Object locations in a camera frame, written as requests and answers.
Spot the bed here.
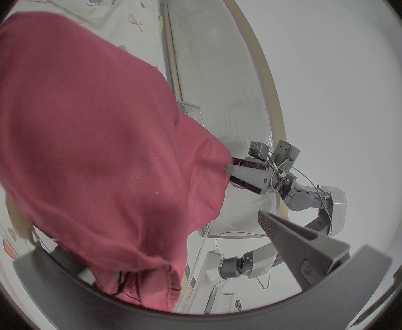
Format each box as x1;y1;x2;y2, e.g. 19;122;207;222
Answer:
0;0;287;257

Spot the red shirt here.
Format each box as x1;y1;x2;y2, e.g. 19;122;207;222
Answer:
0;11;232;312

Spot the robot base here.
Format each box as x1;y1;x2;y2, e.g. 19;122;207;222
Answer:
179;250;250;315

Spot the clear plastic box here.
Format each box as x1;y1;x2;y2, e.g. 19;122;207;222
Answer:
175;100;282;240

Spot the white printed quilt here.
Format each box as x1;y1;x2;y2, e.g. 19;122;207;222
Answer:
24;0;158;27

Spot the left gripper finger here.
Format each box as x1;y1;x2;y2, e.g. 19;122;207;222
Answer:
232;157;267;170
226;164;269;195
258;210;351;289

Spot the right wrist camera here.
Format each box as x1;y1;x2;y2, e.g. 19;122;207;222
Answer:
249;140;269;160

